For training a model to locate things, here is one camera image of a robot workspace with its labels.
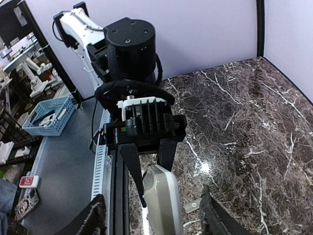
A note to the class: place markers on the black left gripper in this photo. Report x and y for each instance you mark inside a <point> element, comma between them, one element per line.
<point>114,137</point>

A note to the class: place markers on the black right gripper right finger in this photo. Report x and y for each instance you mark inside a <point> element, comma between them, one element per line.
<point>215,220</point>

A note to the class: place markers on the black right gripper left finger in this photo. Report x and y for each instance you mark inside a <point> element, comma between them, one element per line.
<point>90,221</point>

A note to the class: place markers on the grey battery cover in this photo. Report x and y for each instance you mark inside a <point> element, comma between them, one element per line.
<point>192,206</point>

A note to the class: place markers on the white remote control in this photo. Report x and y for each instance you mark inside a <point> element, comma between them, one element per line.
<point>161,194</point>

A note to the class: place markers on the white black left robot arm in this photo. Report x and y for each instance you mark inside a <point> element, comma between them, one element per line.
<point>126,73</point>

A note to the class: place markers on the red white label box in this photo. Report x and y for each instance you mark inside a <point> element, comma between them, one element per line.
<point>29,181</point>

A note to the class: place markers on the blue plastic basket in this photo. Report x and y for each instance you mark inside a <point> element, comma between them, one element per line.
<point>49,117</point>

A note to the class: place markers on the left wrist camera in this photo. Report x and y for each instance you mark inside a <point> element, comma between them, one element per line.
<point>148,115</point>

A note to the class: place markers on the black front rail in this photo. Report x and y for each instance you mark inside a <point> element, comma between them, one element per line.
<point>119,200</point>

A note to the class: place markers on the white slotted cable duct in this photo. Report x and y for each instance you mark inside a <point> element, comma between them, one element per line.
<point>102,173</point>

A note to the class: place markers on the black vertical frame post right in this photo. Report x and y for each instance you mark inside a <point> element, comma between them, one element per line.
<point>260,7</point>

